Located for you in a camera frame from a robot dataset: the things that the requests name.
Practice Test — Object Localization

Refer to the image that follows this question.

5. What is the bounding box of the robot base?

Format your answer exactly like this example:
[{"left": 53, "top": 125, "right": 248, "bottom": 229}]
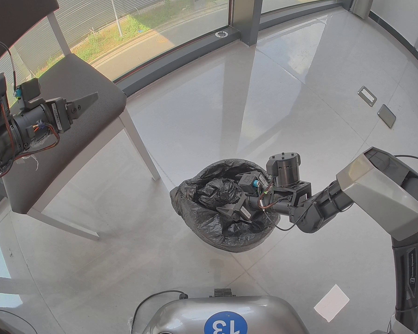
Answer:
[{"left": 129, "top": 287, "right": 302, "bottom": 334}]

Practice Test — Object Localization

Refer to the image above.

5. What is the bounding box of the window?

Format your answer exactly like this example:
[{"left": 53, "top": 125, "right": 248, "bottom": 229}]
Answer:
[{"left": 0, "top": 0, "right": 356, "bottom": 99}]

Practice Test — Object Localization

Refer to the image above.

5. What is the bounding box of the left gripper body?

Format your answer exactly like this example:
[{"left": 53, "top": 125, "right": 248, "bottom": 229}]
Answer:
[{"left": 13, "top": 97, "right": 72, "bottom": 147}]

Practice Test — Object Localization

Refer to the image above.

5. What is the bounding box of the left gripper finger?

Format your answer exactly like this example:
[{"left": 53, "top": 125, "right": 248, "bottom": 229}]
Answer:
[{"left": 67, "top": 93, "right": 99, "bottom": 122}]

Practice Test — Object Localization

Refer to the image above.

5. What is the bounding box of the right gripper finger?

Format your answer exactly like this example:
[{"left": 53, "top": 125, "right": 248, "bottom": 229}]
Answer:
[{"left": 217, "top": 202, "right": 246, "bottom": 222}]

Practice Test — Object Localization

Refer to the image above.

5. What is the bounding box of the grey chair with white legs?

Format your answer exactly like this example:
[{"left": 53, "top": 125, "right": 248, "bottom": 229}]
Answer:
[{"left": 0, "top": 0, "right": 161, "bottom": 241}]

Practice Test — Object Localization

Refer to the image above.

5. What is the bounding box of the crumpled black plastic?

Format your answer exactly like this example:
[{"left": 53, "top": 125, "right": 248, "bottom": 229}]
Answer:
[{"left": 192, "top": 178, "right": 245, "bottom": 212}]

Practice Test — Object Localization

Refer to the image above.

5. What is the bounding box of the black cable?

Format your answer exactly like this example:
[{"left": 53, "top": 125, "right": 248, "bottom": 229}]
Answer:
[
  {"left": 0, "top": 40, "right": 19, "bottom": 95},
  {"left": 393, "top": 154, "right": 418, "bottom": 174},
  {"left": 132, "top": 290, "right": 189, "bottom": 330}
]

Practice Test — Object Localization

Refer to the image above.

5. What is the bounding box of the black plastic bag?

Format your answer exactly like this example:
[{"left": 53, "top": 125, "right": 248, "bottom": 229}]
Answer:
[{"left": 170, "top": 157, "right": 283, "bottom": 253}]

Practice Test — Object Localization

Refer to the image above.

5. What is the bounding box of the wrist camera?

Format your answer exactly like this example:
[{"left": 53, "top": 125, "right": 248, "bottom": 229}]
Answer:
[
  {"left": 238, "top": 172, "right": 272, "bottom": 196},
  {"left": 20, "top": 78, "right": 46, "bottom": 110}
]

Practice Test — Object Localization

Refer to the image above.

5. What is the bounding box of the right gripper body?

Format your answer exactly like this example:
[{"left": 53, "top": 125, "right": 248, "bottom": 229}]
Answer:
[{"left": 239, "top": 195, "right": 280, "bottom": 222}]

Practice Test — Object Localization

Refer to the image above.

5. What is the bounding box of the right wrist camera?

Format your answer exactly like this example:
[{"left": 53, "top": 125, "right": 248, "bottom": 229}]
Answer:
[{"left": 238, "top": 172, "right": 272, "bottom": 196}]

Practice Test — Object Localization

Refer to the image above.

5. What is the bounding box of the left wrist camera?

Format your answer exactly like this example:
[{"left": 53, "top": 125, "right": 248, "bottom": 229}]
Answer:
[{"left": 20, "top": 78, "right": 46, "bottom": 110}]

